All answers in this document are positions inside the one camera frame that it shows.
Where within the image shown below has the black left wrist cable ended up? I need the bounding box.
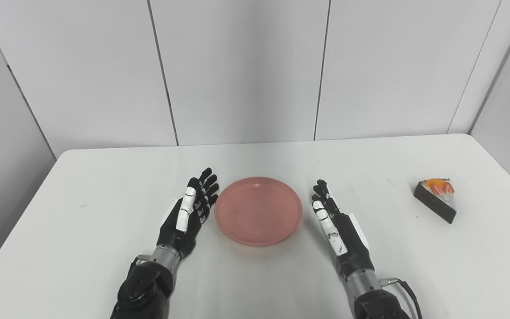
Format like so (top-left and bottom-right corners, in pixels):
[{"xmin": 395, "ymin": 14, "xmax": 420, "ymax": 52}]
[{"xmin": 127, "ymin": 255, "xmax": 151, "ymax": 273}]

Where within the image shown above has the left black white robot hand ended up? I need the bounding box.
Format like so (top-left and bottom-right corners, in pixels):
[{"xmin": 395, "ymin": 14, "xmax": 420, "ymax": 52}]
[{"xmin": 156, "ymin": 167, "xmax": 220, "ymax": 260}]

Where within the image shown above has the pink round plate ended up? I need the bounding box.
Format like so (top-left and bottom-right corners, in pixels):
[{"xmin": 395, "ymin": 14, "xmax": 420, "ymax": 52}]
[{"xmin": 214, "ymin": 177, "xmax": 304, "ymax": 247}]

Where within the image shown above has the chocolate cake slice with fruit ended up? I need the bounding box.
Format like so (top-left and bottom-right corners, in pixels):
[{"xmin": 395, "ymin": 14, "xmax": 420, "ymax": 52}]
[{"xmin": 413, "ymin": 178, "xmax": 457, "ymax": 224}]

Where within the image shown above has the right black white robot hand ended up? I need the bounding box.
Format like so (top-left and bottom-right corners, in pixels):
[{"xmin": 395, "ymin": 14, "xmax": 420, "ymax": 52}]
[{"xmin": 311, "ymin": 179, "xmax": 375, "ymax": 280}]

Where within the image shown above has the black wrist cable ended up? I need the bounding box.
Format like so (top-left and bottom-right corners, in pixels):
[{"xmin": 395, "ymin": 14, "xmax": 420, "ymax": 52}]
[
  {"xmin": 380, "ymin": 277, "xmax": 424, "ymax": 319},
  {"xmin": 127, "ymin": 255, "xmax": 151, "ymax": 273}
]

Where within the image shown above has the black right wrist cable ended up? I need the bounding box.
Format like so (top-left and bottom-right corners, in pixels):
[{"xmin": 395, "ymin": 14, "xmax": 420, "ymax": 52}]
[{"xmin": 380, "ymin": 277, "xmax": 424, "ymax": 319}]

